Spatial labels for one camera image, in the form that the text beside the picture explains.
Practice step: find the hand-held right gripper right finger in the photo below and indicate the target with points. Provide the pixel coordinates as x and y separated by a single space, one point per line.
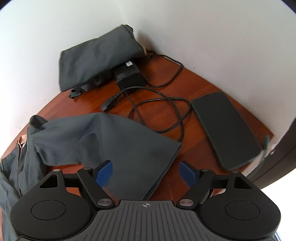
187 173

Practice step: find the dark wooden door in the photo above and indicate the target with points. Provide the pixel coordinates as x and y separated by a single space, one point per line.
284 157

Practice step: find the dark smartphone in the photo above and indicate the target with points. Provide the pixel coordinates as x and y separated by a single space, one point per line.
226 129

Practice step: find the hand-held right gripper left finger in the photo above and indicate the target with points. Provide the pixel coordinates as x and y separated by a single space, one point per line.
104 173

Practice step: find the black power adapter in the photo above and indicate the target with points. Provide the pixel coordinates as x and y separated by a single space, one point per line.
129 77

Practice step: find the grey jacket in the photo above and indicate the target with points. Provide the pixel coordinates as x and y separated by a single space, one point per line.
104 139

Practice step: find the dark grey clothes pile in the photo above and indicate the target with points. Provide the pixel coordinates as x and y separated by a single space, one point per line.
92 60

